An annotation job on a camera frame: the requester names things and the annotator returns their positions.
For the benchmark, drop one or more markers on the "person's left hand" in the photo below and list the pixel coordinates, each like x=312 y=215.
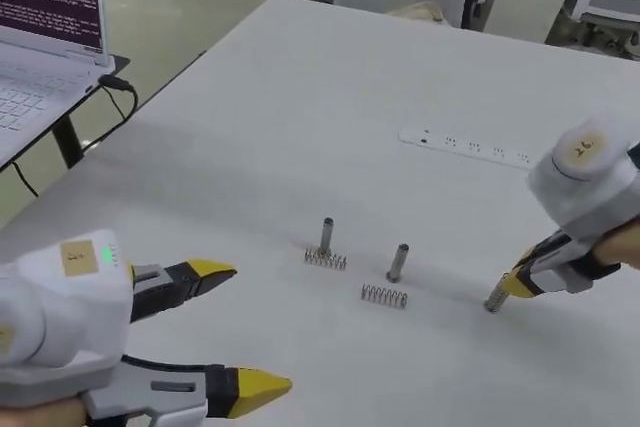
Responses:
x=35 y=409

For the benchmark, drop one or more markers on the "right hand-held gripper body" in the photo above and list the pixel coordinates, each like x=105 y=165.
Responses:
x=585 y=192

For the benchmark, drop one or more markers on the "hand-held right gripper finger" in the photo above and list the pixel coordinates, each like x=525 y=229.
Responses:
x=555 y=274
x=545 y=247

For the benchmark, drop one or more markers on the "metal pin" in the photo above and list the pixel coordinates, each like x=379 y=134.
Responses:
x=328 y=234
x=401 y=262

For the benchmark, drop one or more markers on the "white power strip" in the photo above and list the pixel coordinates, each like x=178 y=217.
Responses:
x=467 y=147

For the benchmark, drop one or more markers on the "beige cloth bundle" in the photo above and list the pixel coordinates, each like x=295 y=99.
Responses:
x=420 y=11

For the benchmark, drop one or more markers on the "person's right hand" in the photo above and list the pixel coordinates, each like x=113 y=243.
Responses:
x=622 y=247

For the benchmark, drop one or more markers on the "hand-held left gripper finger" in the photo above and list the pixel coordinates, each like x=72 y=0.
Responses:
x=175 y=389
x=170 y=284

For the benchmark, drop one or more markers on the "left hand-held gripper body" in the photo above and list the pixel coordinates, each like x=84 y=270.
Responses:
x=55 y=317

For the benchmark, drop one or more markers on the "white laptop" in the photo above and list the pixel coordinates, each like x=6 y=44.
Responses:
x=45 y=72

